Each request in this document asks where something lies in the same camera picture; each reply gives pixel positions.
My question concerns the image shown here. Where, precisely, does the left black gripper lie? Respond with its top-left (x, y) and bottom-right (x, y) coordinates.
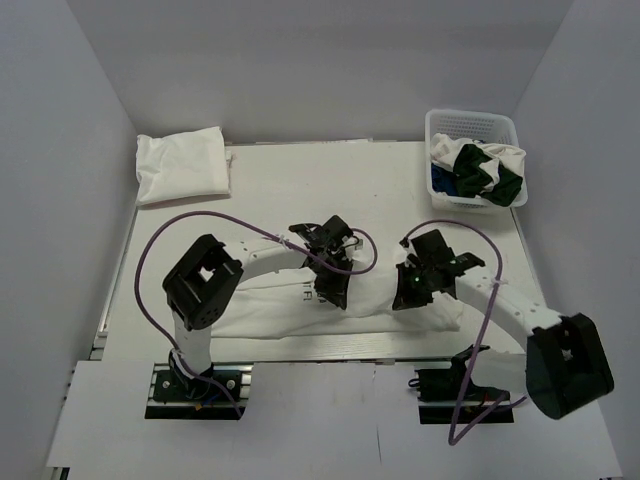
top-left (310, 255), bottom-right (355, 310)

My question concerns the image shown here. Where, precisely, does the white graphic t shirt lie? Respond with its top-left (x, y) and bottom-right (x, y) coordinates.
top-left (211, 246), bottom-right (464, 339)

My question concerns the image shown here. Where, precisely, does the dark green white t shirt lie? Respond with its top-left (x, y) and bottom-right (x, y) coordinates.
top-left (427, 133), bottom-right (526, 207)

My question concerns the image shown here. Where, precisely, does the white plastic laundry basket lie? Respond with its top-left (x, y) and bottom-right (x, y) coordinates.
top-left (425, 109), bottom-right (528, 213)

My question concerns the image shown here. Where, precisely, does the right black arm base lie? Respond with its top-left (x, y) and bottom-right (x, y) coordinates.
top-left (408, 346), bottom-right (502, 425)

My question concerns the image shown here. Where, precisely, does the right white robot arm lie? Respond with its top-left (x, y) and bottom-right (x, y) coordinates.
top-left (392, 230), bottom-right (614, 420)

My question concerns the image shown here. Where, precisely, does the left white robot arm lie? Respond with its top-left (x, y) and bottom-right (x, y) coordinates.
top-left (162, 215), bottom-right (355, 399)

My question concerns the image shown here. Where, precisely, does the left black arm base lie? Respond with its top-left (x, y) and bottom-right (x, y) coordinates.
top-left (144, 364), bottom-right (252, 421)

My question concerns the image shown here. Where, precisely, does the blue t shirt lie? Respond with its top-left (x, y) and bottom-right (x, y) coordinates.
top-left (431, 164), bottom-right (458, 196)

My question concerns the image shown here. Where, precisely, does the folded white t shirt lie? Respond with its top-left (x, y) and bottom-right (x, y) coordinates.
top-left (135, 126), bottom-right (231, 206)

